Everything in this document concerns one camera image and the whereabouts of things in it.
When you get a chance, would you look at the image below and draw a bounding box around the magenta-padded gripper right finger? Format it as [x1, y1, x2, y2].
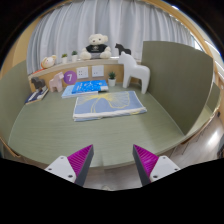
[132, 143, 182, 187]

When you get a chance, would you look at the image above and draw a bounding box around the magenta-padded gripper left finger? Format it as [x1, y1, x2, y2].
[44, 143, 95, 187]

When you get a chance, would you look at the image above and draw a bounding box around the light blue book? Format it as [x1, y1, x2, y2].
[60, 84, 101, 99]

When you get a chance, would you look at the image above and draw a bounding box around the dark navy book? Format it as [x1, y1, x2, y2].
[24, 87, 50, 105]

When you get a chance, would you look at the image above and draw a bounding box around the low green partition panel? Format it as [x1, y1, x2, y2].
[0, 59, 31, 144]

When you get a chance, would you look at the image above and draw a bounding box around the pink horse figurine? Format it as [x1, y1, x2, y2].
[48, 71, 65, 93]

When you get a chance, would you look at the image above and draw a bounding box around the dark grey horse figurine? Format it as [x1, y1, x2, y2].
[30, 76, 47, 93]

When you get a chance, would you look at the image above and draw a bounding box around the tall green partition panel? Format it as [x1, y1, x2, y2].
[140, 40, 215, 136]

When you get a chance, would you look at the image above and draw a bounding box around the purple round number disc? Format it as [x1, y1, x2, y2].
[63, 70, 78, 86]

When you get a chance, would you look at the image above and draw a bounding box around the large white horse figurine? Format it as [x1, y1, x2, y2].
[117, 51, 151, 95]

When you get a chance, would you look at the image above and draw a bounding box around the beige wooden ledge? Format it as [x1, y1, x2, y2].
[27, 56, 143, 93]

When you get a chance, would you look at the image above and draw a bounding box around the round cream plush toy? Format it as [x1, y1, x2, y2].
[40, 54, 58, 70]

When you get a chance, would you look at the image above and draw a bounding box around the black horse figurine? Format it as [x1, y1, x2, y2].
[114, 42, 132, 56]

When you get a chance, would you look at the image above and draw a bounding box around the cream teddy bear, black shirt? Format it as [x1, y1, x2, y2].
[79, 33, 113, 61]

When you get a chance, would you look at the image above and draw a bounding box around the white pleated curtain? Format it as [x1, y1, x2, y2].
[25, 0, 198, 76]

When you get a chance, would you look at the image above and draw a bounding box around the white wall socket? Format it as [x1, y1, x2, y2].
[91, 64, 105, 78]
[76, 66, 90, 80]

